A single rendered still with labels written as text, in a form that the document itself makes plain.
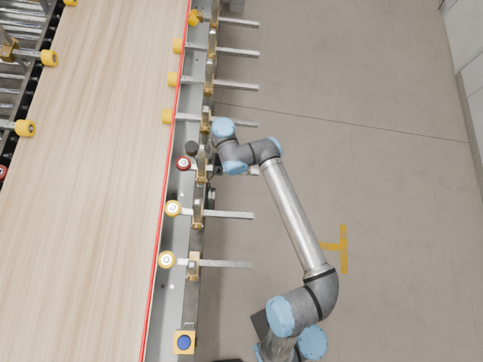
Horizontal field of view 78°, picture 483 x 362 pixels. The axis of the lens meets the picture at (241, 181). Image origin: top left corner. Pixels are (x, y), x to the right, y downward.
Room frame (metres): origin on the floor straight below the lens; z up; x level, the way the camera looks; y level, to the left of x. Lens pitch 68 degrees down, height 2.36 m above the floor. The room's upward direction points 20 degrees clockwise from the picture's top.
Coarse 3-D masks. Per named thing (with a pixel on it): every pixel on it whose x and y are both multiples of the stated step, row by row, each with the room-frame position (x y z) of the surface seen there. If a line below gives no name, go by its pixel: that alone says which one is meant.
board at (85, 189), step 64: (128, 0) 1.52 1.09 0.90; (64, 64) 0.90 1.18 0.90; (128, 64) 1.05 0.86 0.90; (64, 128) 0.54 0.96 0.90; (128, 128) 0.66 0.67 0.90; (0, 192) 0.12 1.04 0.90; (64, 192) 0.23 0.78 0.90; (128, 192) 0.33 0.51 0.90; (0, 256) -0.13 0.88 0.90; (64, 256) -0.04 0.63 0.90; (128, 256) 0.05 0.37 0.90; (0, 320) -0.35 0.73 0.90; (64, 320) -0.27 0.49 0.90; (128, 320) -0.19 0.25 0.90
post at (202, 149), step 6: (198, 144) 0.59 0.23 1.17; (198, 150) 0.56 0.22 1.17; (204, 150) 0.57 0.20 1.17; (198, 156) 0.56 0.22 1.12; (204, 156) 0.56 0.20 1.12; (198, 162) 0.56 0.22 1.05; (204, 162) 0.56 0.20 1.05; (198, 168) 0.56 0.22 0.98; (204, 168) 0.56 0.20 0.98; (198, 174) 0.56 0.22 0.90; (204, 174) 0.57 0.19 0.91
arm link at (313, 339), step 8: (312, 328) 0.04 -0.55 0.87; (320, 328) 0.05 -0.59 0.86; (304, 336) -0.01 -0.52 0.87; (312, 336) 0.01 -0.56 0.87; (320, 336) 0.02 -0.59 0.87; (296, 344) -0.05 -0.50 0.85; (304, 344) -0.04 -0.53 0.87; (312, 344) -0.03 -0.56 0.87; (320, 344) -0.01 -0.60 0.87; (296, 352) -0.08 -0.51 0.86; (304, 352) -0.07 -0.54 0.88; (312, 352) -0.06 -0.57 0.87; (320, 352) -0.05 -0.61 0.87; (304, 360) -0.10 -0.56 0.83; (312, 360) -0.09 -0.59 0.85
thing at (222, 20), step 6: (204, 18) 1.54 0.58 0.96; (210, 18) 1.55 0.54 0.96; (222, 18) 1.59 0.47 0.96; (228, 18) 1.61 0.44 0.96; (228, 24) 1.58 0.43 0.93; (234, 24) 1.60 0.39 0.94; (240, 24) 1.61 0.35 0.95; (246, 24) 1.62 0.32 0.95; (252, 24) 1.63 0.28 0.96; (258, 24) 1.64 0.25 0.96
